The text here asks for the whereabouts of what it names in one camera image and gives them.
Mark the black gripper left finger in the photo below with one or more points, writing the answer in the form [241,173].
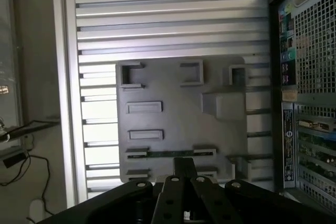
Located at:
[147,205]

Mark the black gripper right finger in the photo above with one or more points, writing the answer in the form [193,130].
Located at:
[223,208]

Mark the green RAM stick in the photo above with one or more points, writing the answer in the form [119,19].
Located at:
[168,153]

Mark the white printed label sticker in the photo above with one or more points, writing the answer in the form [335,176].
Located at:
[288,142]

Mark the grey plastic parts rack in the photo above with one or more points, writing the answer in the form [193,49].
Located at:
[181,119]

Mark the white socket box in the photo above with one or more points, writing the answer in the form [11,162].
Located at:
[28,142]

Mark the flat black shelf plate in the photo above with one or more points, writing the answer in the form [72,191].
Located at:
[29,128]

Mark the black open PC case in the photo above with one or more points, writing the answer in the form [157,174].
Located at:
[315,77]

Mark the clear plastic panel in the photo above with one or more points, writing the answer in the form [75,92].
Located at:
[9,64]

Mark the white wall plug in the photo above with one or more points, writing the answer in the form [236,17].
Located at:
[36,209]

